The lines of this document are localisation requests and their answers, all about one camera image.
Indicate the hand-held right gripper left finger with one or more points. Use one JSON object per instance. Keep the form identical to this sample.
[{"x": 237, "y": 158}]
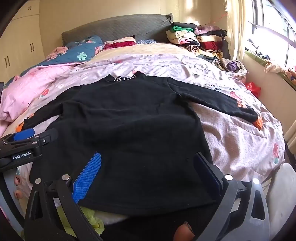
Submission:
[{"x": 86, "y": 176}]

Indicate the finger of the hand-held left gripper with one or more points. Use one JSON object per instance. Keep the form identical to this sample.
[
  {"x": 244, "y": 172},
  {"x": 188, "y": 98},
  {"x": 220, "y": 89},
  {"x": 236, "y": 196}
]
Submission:
[
  {"x": 47, "y": 136},
  {"x": 24, "y": 134}
]

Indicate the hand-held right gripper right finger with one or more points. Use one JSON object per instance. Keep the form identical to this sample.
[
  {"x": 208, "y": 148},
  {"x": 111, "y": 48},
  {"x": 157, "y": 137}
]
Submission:
[{"x": 207, "y": 173}]

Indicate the black sweater with orange cuffs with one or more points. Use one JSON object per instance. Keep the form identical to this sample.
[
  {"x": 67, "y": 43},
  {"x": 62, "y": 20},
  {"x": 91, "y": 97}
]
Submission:
[{"x": 129, "y": 129}]

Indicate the clothes heap on windowsill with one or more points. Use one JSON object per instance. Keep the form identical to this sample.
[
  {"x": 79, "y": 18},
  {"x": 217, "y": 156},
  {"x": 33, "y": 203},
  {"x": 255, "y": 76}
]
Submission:
[{"x": 275, "y": 67}]

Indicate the pile of folded clothes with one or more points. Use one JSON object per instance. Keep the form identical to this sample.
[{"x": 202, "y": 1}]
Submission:
[{"x": 203, "y": 39}]

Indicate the person's left hand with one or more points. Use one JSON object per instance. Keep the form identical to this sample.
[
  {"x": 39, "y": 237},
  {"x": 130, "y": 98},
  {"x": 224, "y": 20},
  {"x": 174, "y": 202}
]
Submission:
[{"x": 18, "y": 180}]

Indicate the person's right hand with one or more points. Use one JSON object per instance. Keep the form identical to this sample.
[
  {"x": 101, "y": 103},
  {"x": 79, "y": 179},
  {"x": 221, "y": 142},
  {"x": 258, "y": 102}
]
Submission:
[{"x": 183, "y": 233}]

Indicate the lilac strawberry print bedsheet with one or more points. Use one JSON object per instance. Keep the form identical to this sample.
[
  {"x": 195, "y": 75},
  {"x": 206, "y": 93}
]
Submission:
[{"x": 231, "y": 143}]

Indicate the pink quilt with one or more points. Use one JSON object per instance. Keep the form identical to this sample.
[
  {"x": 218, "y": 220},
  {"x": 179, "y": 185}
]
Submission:
[{"x": 27, "y": 92}]

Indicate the yellow-green cloth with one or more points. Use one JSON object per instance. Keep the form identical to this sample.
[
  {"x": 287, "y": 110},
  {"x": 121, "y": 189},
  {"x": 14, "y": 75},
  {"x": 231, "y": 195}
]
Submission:
[{"x": 92, "y": 220}]

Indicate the cream wardrobe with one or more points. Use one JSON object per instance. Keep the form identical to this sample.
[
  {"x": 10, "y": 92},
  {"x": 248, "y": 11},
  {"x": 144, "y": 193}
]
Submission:
[{"x": 18, "y": 46}]

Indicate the blue floral quilt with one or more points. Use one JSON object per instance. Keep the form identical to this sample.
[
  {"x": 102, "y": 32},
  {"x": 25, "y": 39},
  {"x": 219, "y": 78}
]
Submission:
[{"x": 78, "y": 53}]

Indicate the red plastic bag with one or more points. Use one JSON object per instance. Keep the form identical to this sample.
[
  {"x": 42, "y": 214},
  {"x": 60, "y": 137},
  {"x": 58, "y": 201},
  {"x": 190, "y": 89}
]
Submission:
[{"x": 253, "y": 88}]

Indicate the floral bag with purple cloth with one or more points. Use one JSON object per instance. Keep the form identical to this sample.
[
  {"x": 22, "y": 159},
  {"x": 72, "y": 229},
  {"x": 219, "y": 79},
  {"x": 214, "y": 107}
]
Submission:
[{"x": 232, "y": 66}]

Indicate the red cloth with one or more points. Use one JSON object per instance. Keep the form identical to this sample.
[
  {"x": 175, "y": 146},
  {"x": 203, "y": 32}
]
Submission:
[{"x": 122, "y": 43}]

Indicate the grey quilted headboard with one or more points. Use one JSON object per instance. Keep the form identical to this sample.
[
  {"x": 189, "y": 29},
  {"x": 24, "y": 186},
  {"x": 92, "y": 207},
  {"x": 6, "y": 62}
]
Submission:
[{"x": 115, "y": 30}]

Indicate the cream blanket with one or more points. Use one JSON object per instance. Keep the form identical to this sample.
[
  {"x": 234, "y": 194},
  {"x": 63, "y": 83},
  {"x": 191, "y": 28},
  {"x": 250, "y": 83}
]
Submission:
[{"x": 150, "y": 52}]

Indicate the blue patterned pillow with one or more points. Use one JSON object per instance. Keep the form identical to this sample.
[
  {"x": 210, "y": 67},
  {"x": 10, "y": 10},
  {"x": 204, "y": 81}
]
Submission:
[{"x": 146, "y": 41}]

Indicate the cream curtain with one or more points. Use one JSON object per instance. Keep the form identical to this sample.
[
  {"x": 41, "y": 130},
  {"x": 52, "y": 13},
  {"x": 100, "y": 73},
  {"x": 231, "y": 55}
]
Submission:
[{"x": 237, "y": 27}]

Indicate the window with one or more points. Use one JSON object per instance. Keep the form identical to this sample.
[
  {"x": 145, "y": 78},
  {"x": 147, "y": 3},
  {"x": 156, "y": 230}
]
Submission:
[{"x": 275, "y": 27}]

